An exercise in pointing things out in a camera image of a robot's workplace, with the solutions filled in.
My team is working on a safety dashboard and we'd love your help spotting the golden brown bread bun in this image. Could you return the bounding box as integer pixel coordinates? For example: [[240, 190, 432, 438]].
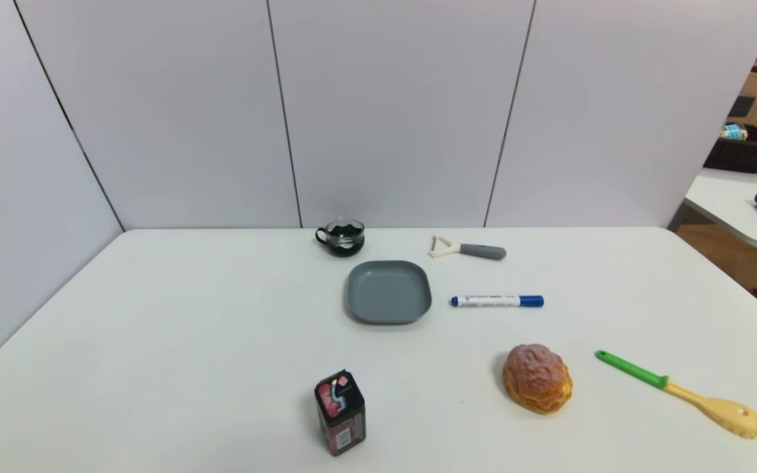
[[502, 344, 574, 415]]

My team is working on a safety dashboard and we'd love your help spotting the grey square dish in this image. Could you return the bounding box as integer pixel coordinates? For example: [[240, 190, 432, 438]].
[[346, 260, 433, 325]]

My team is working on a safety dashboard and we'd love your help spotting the glass cup with dark contents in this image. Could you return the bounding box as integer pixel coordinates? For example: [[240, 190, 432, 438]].
[[315, 218, 366, 258]]

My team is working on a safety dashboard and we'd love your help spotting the white marker with blue cap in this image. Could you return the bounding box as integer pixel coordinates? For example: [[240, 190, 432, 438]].
[[450, 295, 545, 308]]

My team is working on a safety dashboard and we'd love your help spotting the small black and red box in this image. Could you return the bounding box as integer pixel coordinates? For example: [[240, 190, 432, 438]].
[[314, 370, 367, 457]]

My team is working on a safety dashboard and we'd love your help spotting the white side table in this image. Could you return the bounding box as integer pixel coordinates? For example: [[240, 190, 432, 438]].
[[668, 158, 757, 253]]

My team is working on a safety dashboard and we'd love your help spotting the dark wicker basket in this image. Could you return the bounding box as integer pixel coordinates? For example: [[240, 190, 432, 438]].
[[704, 123, 757, 174]]

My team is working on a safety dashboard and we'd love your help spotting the cream peeler with grey handle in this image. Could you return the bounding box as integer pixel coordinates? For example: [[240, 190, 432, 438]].
[[428, 235, 507, 261]]

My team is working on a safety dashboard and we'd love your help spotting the yellow pasta spoon green handle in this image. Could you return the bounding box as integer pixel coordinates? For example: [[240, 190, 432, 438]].
[[594, 350, 757, 439]]

